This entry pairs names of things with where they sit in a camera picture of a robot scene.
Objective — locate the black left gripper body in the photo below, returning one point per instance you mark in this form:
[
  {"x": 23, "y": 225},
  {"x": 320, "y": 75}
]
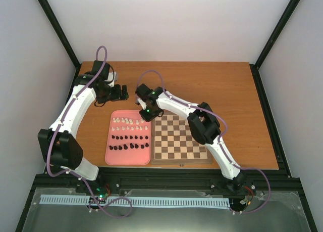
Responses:
[{"x": 113, "y": 95}]

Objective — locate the pink plastic tray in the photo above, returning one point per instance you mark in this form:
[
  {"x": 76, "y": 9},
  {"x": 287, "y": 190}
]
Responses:
[{"x": 129, "y": 157}]

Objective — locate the wooden chess board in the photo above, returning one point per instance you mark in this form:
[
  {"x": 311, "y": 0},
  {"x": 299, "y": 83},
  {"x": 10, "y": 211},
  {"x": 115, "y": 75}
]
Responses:
[{"x": 173, "y": 144}]

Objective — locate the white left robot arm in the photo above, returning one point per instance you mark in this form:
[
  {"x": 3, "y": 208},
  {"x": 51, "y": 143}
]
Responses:
[{"x": 58, "y": 144}]

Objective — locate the light blue cable duct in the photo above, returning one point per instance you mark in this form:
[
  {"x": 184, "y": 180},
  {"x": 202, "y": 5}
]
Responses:
[{"x": 137, "y": 202}]

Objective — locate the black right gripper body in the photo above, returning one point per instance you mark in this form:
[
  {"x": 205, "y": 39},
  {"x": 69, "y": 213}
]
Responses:
[{"x": 151, "y": 114}]

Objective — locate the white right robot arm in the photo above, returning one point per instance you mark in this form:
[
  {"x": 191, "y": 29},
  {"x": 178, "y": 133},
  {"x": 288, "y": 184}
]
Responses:
[{"x": 203, "y": 123}]

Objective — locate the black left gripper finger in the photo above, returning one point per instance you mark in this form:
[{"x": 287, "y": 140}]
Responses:
[
  {"x": 124, "y": 88},
  {"x": 124, "y": 96}
]

